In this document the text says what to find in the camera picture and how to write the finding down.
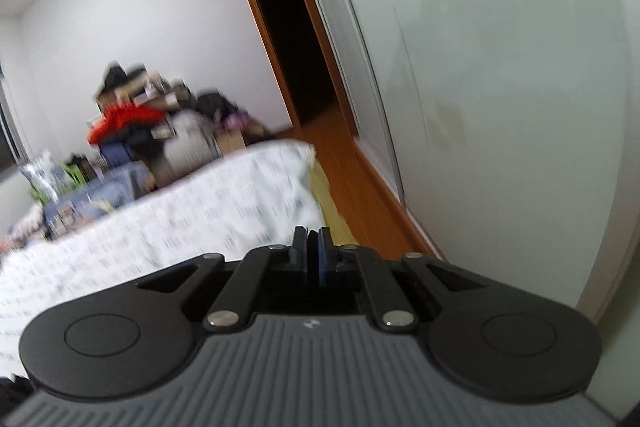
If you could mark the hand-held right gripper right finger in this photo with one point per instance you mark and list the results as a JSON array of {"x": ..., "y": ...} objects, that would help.
[{"x": 324, "y": 257}]

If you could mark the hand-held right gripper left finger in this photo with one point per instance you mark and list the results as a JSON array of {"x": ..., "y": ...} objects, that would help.
[{"x": 300, "y": 257}]

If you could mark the yellow mattress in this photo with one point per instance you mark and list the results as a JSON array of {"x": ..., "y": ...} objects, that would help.
[{"x": 332, "y": 207}]

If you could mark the white printed bedsheet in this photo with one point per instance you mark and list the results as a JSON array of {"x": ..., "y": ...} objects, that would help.
[{"x": 200, "y": 217}]

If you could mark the light grey bag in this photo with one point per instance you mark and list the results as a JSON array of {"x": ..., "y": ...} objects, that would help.
[{"x": 187, "y": 142}]

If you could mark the blue blanket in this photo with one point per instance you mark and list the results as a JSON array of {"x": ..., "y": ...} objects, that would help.
[{"x": 115, "y": 187}]

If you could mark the pile of clothes and boxes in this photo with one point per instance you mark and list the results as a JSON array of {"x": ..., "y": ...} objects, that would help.
[{"x": 150, "y": 92}]

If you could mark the red garment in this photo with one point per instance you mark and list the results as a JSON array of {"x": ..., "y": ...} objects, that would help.
[{"x": 125, "y": 117}]

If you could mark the white sliding wardrobe door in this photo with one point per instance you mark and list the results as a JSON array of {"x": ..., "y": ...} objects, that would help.
[{"x": 500, "y": 82}]

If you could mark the patterned pillow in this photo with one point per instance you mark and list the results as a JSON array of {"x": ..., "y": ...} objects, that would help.
[{"x": 42, "y": 177}]

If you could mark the colourful patterned blanket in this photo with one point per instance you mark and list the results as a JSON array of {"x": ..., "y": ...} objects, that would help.
[{"x": 22, "y": 229}]

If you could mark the window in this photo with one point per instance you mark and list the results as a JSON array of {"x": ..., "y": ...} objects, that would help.
[{"x": 7, "y": 132}]

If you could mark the wooden door frame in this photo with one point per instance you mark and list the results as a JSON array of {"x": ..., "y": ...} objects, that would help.
[{"x": 262, "y": 32}]

